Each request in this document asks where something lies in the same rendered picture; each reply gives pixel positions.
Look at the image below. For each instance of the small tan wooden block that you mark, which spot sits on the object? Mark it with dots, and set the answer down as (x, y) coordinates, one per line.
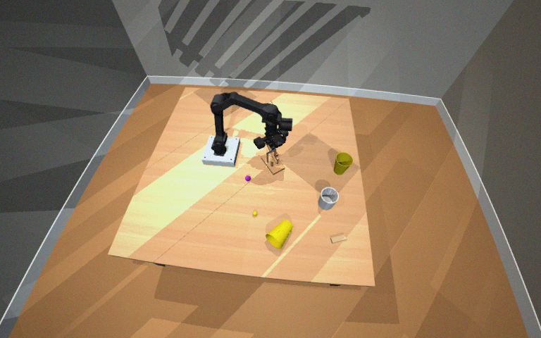
(338, 239)

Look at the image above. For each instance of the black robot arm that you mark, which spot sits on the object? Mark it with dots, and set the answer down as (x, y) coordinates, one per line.
(269, 113)

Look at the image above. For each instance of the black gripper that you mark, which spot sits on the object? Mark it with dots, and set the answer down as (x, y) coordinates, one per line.
(260, 142)

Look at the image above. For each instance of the yellow open cup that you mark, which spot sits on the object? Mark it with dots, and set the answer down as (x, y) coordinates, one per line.
(342, 162)
(279, 234)

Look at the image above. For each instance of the grey cylindrical cup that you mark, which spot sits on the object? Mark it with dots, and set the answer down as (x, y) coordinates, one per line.
(328, 198)

